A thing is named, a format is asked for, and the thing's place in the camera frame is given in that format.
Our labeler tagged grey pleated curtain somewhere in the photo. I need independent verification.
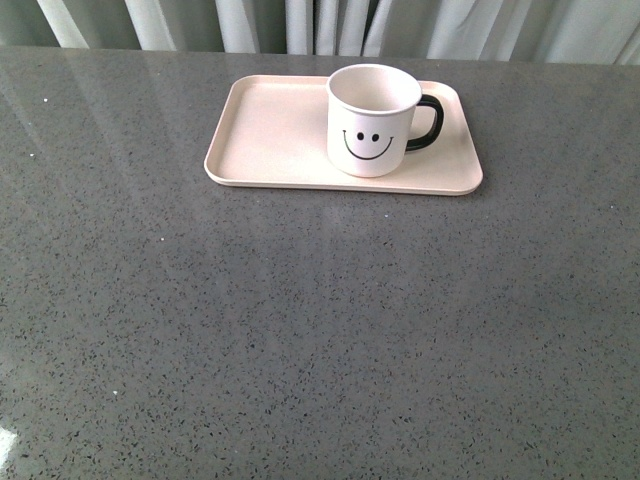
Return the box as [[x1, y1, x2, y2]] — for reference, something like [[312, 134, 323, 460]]
[[1, 0, 639, 65]]

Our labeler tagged cream rectangular tray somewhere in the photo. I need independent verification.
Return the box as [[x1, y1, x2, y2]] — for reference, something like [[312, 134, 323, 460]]
[[204, 75, 483, 196]]

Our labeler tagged white smiley mug black handle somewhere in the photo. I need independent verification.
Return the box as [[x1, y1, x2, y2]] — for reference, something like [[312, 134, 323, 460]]
[[326, 64, 445, 178]]

